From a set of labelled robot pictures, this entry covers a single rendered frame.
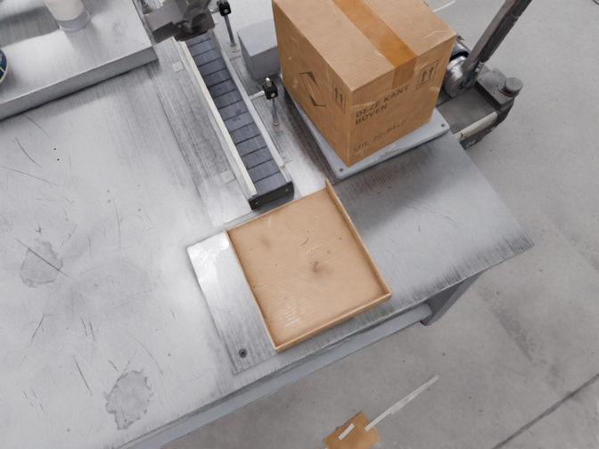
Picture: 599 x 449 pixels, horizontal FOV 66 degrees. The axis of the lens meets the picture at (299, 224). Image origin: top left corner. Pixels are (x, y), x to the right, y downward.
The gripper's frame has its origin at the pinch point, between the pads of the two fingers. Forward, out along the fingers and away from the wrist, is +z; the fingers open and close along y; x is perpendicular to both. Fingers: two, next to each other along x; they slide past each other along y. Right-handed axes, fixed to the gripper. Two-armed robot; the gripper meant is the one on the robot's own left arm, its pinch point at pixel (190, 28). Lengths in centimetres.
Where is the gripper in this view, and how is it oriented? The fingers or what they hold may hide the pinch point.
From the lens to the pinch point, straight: 130.9
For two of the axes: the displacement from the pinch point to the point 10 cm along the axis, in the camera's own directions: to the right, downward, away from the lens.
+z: -2.3, -1.9, 9.6
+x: 3.6, 8.9, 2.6
